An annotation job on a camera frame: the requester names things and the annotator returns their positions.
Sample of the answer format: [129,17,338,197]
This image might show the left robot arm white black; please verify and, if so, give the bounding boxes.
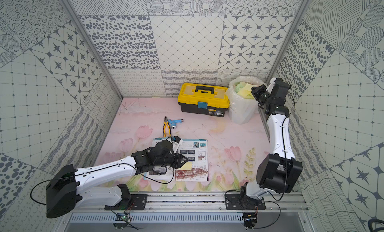
[46,136,188,219]

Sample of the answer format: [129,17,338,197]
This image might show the aluminium mounting rail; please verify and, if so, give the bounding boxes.
[54,187,309,216]

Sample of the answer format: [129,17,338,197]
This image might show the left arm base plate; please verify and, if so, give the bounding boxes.
[105,194,148,211]

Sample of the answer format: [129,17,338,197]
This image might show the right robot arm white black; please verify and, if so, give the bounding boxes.
[240,78,303,201]

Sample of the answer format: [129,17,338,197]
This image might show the yellow black toolbox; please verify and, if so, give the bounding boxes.
[178,83,230,118]

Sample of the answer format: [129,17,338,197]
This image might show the discarded sticky notes pile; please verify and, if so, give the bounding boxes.
[233,82,255,99]

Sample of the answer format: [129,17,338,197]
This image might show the yellow sticky note on page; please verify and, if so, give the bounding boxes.
[179,162,193,171]

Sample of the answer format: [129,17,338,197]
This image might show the right black connector with cable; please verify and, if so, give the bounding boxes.
[242,213,281,230]

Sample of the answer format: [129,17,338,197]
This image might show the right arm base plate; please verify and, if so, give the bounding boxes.
[224,194,266,211]

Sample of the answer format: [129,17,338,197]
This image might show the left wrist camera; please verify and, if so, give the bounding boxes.
[172,136,184,153]

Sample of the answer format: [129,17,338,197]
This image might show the white trash bin with bag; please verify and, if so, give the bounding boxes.
[226,76,265,125]

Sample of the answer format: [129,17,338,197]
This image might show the art textbook with yellow cover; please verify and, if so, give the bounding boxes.
[144,137,209,182]

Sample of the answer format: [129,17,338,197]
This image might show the yellow handled pliers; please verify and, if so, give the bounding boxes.
[163,116,172,138]

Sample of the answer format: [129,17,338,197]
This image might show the left circuit board with cable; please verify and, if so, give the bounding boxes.
[113,213,141,230]

